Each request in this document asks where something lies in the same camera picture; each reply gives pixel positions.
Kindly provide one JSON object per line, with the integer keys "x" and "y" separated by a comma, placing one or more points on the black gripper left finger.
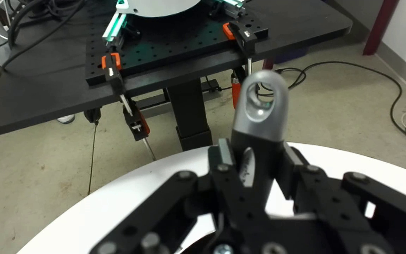
{"x": 226, "y": 197}

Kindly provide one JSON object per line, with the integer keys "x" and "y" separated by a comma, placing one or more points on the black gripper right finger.
{"x": 345, "y": 206}

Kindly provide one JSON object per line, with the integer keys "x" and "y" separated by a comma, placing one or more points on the orange black bar clamp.
{"x": 119, "y": 79}
{"x": 240, "y": 36}

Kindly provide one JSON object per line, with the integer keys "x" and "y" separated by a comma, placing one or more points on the black perforated breadboard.
{"x": 175, "y": 43}

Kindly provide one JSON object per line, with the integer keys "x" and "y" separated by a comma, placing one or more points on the white sneaker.
{"x": 65, "y": 118}

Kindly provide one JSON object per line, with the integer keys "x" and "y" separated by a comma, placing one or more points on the dark red side table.
{"x": 380, "y": 25}

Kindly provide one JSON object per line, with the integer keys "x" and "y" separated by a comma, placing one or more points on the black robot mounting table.
{"x": 39, "y": 88}

